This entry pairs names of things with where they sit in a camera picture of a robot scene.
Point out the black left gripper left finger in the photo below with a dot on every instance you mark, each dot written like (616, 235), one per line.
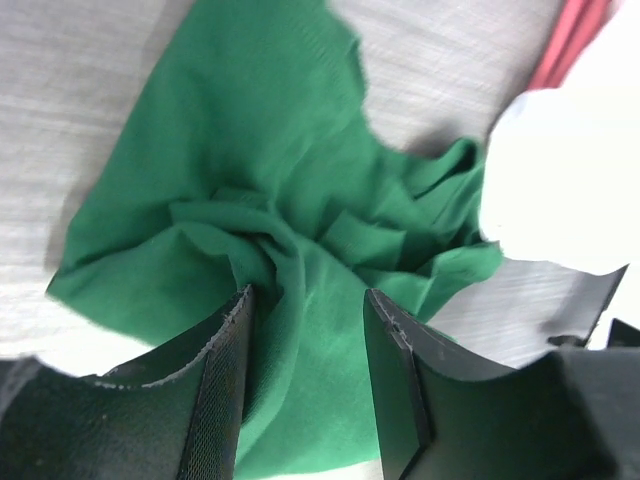
(172, 413)

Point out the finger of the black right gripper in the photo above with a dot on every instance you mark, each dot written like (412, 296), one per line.
(575, 321)

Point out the green t shirt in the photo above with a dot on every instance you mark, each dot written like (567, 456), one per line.
(248, 160)

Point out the folded red t shirt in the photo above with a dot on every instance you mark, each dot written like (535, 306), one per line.
(577, 25)

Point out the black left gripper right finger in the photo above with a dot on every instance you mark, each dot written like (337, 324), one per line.
(444, 412)

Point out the folded white t shirt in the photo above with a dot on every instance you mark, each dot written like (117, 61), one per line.
(562, 167)

